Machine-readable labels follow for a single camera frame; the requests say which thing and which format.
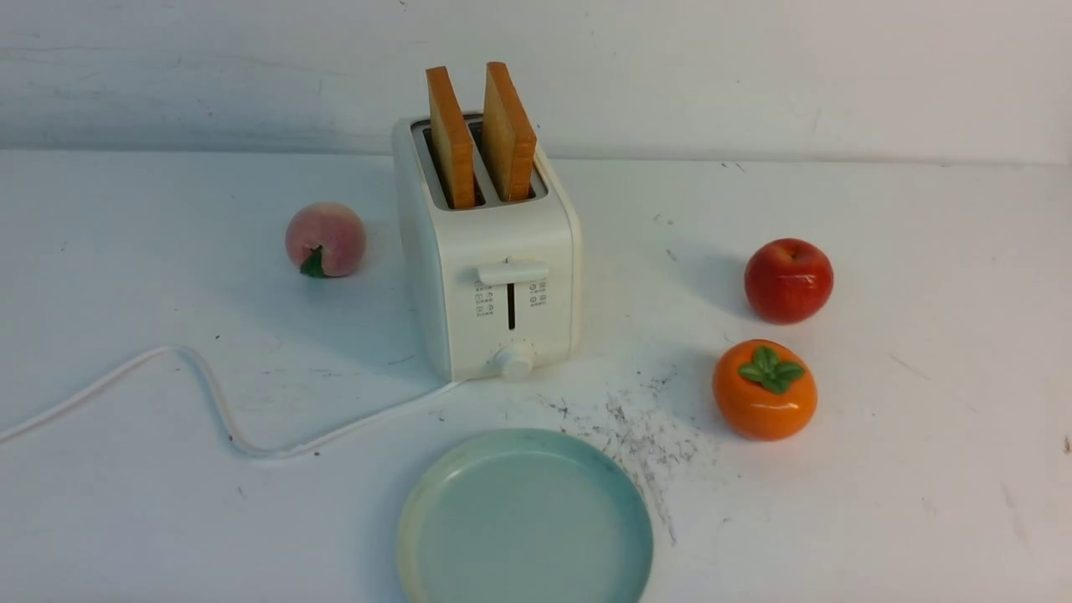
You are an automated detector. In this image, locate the orange persimmon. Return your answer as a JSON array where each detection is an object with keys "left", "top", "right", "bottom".
[{"left": 712, "top": 339, "right": 818, "bottom": 441}]

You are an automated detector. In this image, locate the toast slice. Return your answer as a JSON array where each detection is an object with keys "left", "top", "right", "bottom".
[
  {"left": 482, "top": 61, "right": 537, "bottom": 202},
  {"left": 425, "top": 67, "right": 477, "bottom": 209}
]

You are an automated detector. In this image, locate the white toaster power cord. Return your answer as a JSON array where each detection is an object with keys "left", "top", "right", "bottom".
[{"left": 0, "top": 345, "right": 463, "bottom": 460}]

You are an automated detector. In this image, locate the pink peach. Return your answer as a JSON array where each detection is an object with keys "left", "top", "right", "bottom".
[{"left": 285, "top": 203, "right": 368, "bottom": 278}]

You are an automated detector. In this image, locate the red apple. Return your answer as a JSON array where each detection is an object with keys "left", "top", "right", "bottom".
[{"left": 744, "top": 238, "right": 834, "bottom": 325}]

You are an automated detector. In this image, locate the white two-slot toaster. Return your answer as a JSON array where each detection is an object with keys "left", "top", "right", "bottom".
[{"left": 392, "top": 113, "right": 583, "bottom": 383}]

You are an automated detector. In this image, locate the light green plate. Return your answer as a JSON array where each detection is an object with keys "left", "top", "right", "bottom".
[{"left": 394, "top": 428, "right": 655, "bottom": 602}]

